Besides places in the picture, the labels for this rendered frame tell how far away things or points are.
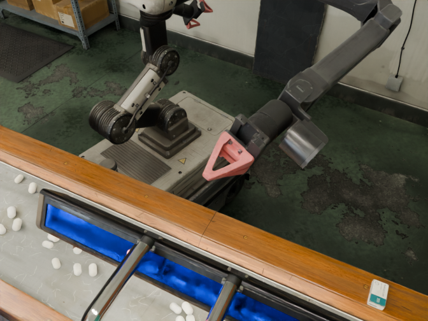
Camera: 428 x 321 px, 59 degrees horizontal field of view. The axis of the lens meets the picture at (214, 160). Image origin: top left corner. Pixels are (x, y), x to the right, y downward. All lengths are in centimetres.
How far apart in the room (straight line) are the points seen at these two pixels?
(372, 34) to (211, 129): 98
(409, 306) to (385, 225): 115
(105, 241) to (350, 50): 62
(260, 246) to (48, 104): 218
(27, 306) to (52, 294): 6
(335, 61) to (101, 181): 75
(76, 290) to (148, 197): 31
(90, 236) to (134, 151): 102
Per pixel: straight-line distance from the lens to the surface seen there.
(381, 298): 101
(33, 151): 137
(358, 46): 90
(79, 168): 126
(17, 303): 105
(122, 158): 166
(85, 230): 70
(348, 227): 209
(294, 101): 69
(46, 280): 108
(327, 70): 80
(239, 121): 59
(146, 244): 61
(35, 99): 299
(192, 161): 161
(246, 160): 59
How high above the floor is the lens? 163
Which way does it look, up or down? 46 degrees down
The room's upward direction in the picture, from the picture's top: straight up
